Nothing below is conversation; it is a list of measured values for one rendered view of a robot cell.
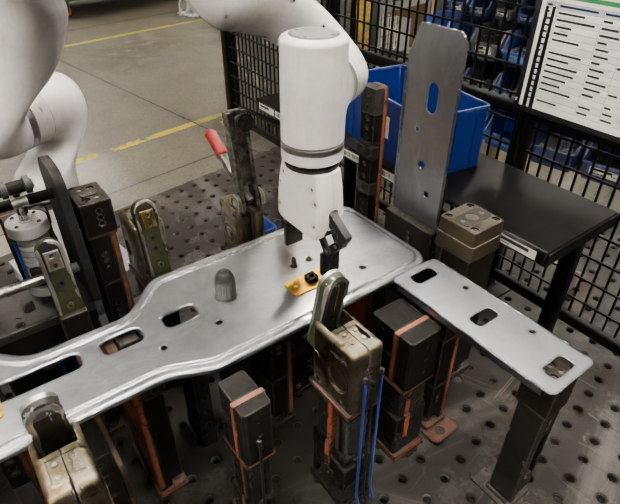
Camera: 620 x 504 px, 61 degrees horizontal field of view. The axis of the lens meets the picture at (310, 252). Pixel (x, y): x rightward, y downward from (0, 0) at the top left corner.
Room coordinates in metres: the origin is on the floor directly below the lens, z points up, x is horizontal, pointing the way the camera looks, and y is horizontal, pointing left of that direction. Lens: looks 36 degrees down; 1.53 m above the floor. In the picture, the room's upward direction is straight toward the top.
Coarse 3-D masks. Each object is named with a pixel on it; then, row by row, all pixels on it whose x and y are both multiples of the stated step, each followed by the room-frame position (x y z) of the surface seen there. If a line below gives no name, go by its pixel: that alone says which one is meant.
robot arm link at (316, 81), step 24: (288, 48) 0.62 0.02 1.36; (312, 48) 0.61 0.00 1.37; (336, 48) 0.62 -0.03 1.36; (288, 72) 0.62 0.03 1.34; (312, 72) 0.61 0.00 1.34; (336, 72) 0.62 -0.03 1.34; (288, 96) 0.62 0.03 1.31; (312, 96) 0.61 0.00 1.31; (336, 96) 0.62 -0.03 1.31; (288, 120) 0.62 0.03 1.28; (312, 120) 0.61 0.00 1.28; (336, 120) 0.62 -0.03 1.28; (288, 144) 0.62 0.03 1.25; (312, 144) 0.61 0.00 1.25; (336, 144) 0.62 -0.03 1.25
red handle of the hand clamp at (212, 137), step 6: (210, 132) 0.89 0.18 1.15; (216, 132) 0.90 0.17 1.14; (210, 138) 0.89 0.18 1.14; (216, 138) 0.89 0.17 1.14; (210, 144) 0.88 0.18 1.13; (216, 144) 0.88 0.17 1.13; (222, 144) 0.88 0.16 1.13; (216, 150) 0.87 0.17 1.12; (222, 150) 0.87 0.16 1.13; (216, 156) 0.87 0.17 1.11; (222, 156) 0.86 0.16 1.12; (228, 156) 0.86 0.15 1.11; (222, 162) 0.86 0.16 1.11; (228, 162) 0.85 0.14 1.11; (228, 168) 0.84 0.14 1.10; (228, 174) 0.84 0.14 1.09; (246, 186) 0.82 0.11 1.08; (246, 192) 0.81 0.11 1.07; (246, 198) 0.80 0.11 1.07; (252, 198) 0.80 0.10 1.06
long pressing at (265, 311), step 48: (384, 240) 0.77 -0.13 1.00; (192, 288) 0.63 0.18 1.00; (240, 288) 0.63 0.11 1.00; (96, 336) 0.53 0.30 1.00; (144, 336) 0.53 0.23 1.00; (192, 336) 0.53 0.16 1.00; (240, 336) 0.53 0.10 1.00; (288, 336) 0.54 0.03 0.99; (0, 384) 0.45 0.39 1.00; (48, 384) 0.44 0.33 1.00; (96, 384) 0.44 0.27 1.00; (144, 384) 0.45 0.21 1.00; (0, 432) 0.37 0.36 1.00
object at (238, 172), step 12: (240, 108) 0.83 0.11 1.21; (228, 120) 0.81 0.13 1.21; (240, 120) 0.79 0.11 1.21; (252, 120) 0.80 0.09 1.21; (228, 132) 0.81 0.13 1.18; (240, 132) 0.82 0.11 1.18; (228, 144) 0.81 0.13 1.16; (240, 144) 0.82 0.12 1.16; (240, 156) 0.81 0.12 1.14; (252, 156) 0.82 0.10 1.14; (240, 168) 0.81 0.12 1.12; (252, 168) 0.81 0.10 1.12; (240, 180) 0.79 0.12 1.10; (252, 180) 0.81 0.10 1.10; (240, 192) 0.79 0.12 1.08; (252, 192) 0.81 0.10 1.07; (252, 204) 0.81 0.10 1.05
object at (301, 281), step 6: (312, 270) 0.68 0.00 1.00; (318, 270) 0.68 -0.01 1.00; (300, 276) 0.66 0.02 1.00; (306, 276) 0.65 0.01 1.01; (312, 276) 0.66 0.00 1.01; (318, 276) 0.65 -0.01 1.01; (288, 282) 0.65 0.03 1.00; (294, 282) 0.65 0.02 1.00; (300, 282) 0.65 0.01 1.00; (306, 282) 0.65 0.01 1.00; (312, 282) 0.64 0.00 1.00; (288, 288) 0.63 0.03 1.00; (300, 288) 0.63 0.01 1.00; (306, 288) 0.63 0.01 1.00; (312, 288) 0.63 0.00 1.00; (294, 294) 0.62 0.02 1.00; (300, 294) 0.62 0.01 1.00
